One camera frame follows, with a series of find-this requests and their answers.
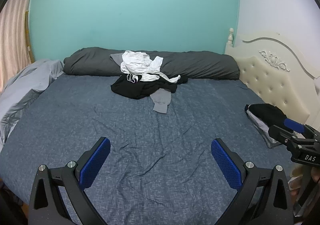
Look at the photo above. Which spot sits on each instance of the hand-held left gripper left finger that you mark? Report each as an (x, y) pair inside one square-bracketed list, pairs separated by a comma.
[(96, 162)]

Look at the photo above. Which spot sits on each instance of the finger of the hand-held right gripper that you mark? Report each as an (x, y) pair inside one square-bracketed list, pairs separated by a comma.
[(278, 132), (293, 124)]

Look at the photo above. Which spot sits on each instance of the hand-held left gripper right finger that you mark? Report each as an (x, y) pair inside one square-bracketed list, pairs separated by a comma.
[(225, 165)]

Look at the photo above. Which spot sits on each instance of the person's right hand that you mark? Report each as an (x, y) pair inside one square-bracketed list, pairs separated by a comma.
[(316, 174)]

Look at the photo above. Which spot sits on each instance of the folded grey white garment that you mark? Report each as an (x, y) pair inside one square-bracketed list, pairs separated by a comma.
[(260, 125)]

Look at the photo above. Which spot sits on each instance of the folded black garment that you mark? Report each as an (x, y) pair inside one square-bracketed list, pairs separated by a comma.
[(267, 112)]

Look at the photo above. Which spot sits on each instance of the bed with blue patterned sheet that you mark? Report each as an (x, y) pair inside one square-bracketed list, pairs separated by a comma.
[(140, 135)]

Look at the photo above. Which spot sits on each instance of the cream tufted headboard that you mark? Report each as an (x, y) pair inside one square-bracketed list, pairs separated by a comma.
[(270, 77)]

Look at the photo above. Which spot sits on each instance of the black garment with white piping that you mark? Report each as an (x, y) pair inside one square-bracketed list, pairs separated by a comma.
[(140, 89)]

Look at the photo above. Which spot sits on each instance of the light grey garment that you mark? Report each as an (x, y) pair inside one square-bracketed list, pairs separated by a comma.
[(161, 101)]

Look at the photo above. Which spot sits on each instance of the dark grey duvet roll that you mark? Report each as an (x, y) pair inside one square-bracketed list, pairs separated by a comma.
[(200, 65)]

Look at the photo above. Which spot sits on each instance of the light grey blanket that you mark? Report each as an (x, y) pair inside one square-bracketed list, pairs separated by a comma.
[(27, 82)]

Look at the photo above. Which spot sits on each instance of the dark grey garment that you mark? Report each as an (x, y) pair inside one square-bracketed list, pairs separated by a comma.
[(116, 58)]

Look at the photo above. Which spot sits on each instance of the cream crumpled garment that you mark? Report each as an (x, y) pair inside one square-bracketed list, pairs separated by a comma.
[(132, 61)]

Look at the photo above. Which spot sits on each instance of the wooden trim strip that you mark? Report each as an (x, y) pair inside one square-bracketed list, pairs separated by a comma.
[(28, 37)]

